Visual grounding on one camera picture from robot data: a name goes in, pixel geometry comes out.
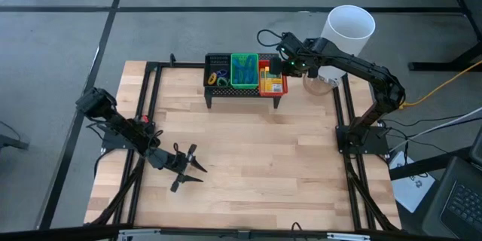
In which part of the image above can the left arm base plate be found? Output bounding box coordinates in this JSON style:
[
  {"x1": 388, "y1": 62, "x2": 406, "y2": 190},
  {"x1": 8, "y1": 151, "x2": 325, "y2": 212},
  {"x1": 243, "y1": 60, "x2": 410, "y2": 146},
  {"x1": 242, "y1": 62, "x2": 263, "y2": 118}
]
[{"x1": 101, "y1": 122, "x2": 155, "y2": 151}]

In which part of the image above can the white flat box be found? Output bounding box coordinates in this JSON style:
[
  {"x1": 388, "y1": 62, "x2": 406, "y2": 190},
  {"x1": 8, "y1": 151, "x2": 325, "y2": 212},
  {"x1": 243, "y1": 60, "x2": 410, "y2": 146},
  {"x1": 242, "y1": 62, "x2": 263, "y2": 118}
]
[{"x1": 389, "y1": 150, "x2": 436, "y2": 214}]

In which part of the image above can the black laptop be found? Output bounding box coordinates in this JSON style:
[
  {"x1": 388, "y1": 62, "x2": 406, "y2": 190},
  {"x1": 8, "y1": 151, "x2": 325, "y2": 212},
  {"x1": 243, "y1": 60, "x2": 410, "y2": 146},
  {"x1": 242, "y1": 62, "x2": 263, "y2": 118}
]
[{"x1": 421, "y1": 156, "x2": 482, "y2": 240}]

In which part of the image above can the green plastic basket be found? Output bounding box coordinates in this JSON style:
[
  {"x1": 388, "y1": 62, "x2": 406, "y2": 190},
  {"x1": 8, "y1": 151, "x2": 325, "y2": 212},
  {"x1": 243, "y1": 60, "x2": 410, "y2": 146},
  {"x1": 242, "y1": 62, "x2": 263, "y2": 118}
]
[{"x1": 230, "y1": 53, "x2": 260, "y2": 90}]

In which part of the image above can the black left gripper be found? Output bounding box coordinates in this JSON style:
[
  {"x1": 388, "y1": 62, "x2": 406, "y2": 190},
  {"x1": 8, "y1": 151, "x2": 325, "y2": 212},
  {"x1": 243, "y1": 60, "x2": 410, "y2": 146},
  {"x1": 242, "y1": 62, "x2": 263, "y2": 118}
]
[{"x1": 150, "y1": 144, "x2": 208, "y2": 193}]

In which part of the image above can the black aluminium table frame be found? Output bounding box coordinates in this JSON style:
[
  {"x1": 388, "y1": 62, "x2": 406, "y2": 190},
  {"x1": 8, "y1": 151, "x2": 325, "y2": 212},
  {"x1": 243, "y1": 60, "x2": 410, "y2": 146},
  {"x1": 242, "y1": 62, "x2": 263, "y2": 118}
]
[{"x1": 92, "y1": 53, "x2": 400, "y2": 236}]

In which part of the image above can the white shade table lamp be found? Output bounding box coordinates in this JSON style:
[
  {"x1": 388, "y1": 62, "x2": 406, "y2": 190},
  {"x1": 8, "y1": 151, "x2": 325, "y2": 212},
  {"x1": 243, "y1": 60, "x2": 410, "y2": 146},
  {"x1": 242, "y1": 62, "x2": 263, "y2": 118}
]
[{"x1": 303, "y1": 5, "x2": 377, "y2": 96}]

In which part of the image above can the black desk frame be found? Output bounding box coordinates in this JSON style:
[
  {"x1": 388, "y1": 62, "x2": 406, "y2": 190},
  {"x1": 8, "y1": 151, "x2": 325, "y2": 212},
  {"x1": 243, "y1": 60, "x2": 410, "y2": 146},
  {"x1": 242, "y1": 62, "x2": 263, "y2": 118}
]
[{"x1": 408, "y1": 0, "x2": 482, "y2": 72}]

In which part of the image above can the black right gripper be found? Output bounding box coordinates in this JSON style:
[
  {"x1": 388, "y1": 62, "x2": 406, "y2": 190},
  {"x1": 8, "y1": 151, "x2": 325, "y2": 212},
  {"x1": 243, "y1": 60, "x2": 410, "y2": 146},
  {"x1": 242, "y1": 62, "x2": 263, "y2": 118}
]
[{"x1": 270, "y1": 44, "x2": 321, "y2": 79}]

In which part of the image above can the grey white cable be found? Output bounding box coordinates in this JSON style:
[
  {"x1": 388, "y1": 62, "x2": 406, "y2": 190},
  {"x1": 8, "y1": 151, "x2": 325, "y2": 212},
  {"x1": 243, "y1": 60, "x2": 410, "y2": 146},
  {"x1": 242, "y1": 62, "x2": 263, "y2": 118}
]
[{"x1": 389, "y1": 105, "x2": 482, "y2": 154}]

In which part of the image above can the black mesh shelf riser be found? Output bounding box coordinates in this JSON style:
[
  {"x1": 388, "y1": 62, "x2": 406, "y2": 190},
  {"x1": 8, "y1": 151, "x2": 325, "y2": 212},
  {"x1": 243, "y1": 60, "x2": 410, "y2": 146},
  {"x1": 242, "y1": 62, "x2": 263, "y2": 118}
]
[{"x1": 204, "y1": 53, "x2": 282, "y2": 109}]

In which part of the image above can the black plastic basket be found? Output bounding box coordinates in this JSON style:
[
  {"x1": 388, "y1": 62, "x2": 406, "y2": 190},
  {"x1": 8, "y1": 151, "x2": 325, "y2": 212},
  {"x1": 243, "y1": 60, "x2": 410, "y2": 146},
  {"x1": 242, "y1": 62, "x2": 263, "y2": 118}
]
[{"x1": 205, "y1": 54, "x2": 232, "y2": 88}]

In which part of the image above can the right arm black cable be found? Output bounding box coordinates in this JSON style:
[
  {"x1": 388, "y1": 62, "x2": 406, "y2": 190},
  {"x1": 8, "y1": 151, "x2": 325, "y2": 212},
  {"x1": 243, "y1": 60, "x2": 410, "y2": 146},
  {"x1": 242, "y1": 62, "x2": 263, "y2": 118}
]
[{"x1": 257, "y1": 29, "x2": 284, "y2": 48}]

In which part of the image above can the yellow green crayon box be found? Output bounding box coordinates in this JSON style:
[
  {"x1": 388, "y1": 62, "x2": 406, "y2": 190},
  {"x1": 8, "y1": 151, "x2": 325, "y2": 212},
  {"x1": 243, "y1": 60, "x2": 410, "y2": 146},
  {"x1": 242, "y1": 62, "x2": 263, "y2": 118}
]
[{"x1": 262, "y1": 66, "x2": 284, "y2": 93}]

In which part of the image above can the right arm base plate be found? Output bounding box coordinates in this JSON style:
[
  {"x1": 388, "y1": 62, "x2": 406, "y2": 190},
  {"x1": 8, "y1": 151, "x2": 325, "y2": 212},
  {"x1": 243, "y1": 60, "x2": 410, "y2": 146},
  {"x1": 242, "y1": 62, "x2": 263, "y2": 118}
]
[{"x1": 336, "y1": 124, "x2": 389, "y2": 155}]

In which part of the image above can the yellow power cable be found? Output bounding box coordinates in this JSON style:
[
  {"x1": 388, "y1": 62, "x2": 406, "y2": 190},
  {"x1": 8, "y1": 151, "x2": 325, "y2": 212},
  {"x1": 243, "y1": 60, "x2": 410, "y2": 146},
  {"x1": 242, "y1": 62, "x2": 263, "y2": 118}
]
[{"x1": 398, "y1": 59, "x2": 482, "y2": 109}]

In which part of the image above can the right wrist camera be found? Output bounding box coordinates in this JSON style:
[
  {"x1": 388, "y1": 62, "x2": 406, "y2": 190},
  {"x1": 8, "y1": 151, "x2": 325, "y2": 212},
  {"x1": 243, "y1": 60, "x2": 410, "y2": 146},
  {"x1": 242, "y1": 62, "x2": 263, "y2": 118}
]
[{"x1": 279, "y1": 32, "x2": 304, "y2": 52}]

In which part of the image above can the red plastic basket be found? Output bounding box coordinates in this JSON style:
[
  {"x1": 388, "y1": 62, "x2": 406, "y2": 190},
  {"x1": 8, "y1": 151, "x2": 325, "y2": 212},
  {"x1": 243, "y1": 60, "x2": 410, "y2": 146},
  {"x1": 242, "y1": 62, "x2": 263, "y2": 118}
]
[{"x1": 258, "y1": 59, "x2": 289, "y2": 98}]

